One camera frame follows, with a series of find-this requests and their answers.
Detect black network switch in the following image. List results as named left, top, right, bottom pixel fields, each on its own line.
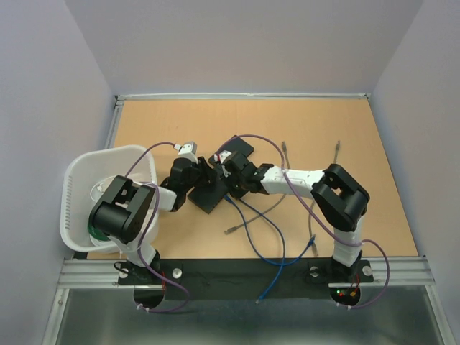
left=188, top=179, right=229, bottom=214
left=217, top=135, right=254, bottom=161

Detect light blue ethernet cable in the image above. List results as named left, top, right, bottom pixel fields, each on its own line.
left=223, top=195, right=318, bottom=305

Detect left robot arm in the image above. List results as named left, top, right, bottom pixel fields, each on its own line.
left=88, top=157, right=217, bottom=283

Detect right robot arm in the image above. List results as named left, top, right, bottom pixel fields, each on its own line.
left=214, top=150, right=370, bottom=280

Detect white plastic basket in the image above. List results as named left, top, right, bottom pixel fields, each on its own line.
left=60, top=145, right=157, bottom=254

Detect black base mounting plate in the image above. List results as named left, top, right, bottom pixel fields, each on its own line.
left=114, top=257, right=374, bottom=304

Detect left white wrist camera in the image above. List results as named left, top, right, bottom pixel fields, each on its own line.
left=174, top=142, right=198, bottom=161

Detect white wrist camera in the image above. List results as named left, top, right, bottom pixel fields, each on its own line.
left=213, top=150, right=232, bottom=165
left=174, top=142, right=198, bottom=161

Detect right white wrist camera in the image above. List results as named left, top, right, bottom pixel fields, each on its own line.
left=213, top=150, right=232, bottom=165

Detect white usb cable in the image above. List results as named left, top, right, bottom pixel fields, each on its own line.
left=89, top=178, right=119, bottom=202

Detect coiled coloured cable spools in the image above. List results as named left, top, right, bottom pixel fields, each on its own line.
left=88, top=224, right=109, bottom=242

